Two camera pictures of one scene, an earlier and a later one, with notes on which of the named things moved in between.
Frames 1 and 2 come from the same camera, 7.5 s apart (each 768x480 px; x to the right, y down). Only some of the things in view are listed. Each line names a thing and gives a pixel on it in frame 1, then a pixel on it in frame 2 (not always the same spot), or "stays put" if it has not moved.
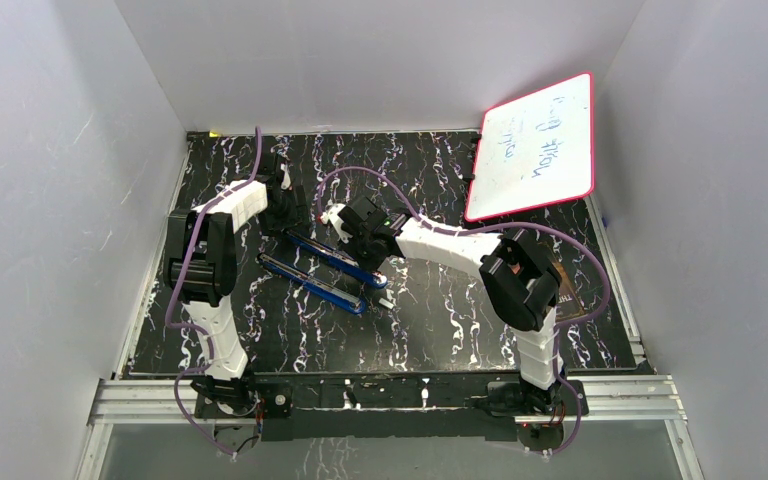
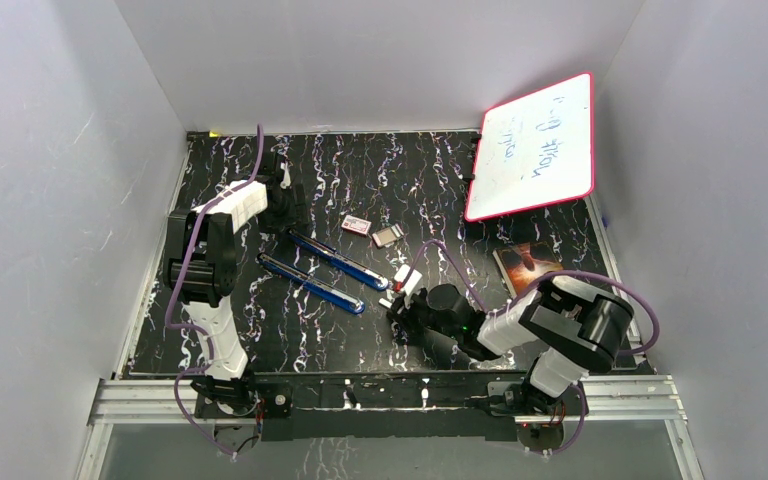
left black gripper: [297, 218] stays put
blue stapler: [322, 290] stays put
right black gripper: [374, 264] to [403, 312]
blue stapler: [337, 259] stays put
